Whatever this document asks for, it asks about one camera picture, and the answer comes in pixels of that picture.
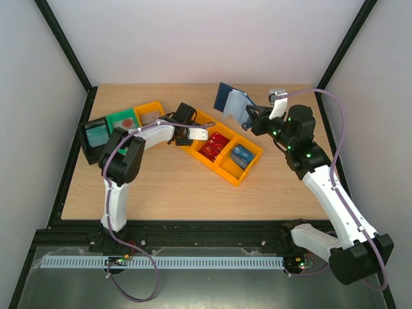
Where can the light blue cable duct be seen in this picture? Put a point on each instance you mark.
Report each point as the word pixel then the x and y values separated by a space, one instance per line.
pixel 168 263

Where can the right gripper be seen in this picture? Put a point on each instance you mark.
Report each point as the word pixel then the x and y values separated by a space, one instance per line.
pixel 257 118

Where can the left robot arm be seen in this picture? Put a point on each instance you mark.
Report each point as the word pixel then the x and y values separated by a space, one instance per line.
pixel 122 157

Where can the yellow single storage bin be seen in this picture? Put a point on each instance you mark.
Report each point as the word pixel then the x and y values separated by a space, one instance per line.
pixel 148 107

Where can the beige card stack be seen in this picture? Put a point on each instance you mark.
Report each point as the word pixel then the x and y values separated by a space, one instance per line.
pixel 150 117

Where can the blue card stack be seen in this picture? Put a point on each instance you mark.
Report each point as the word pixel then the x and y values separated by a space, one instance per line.
pixel 242 156

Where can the blue leather card holder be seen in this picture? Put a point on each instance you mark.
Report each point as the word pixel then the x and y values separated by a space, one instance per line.
pixel 231 102

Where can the red card stack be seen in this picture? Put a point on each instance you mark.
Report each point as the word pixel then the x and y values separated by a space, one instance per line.
pixel 214 146

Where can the white red-dot card stack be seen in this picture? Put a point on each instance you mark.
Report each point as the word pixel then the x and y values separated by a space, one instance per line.
pixel 127 123

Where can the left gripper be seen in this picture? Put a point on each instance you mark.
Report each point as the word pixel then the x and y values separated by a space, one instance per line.
pixel 183 143

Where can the yellow triple storage bin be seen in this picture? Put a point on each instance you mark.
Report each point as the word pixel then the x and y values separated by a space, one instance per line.
pixel 223 164

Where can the black aluminium frame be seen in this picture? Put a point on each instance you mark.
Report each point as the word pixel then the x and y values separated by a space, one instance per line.
pixel 73 232

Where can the teal card stack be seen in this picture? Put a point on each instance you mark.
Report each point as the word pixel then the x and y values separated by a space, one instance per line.
pixel 97 135

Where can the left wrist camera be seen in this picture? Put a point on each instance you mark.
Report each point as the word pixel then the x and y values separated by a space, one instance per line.
pixel 198 134

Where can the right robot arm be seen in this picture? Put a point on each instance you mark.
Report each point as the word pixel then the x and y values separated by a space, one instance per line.
pixel 357 251

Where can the black storage bin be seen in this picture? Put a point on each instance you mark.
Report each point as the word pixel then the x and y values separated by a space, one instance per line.
pixel 92 154

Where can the green storage bin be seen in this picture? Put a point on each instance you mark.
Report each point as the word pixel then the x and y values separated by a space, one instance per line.
pixel 118 116

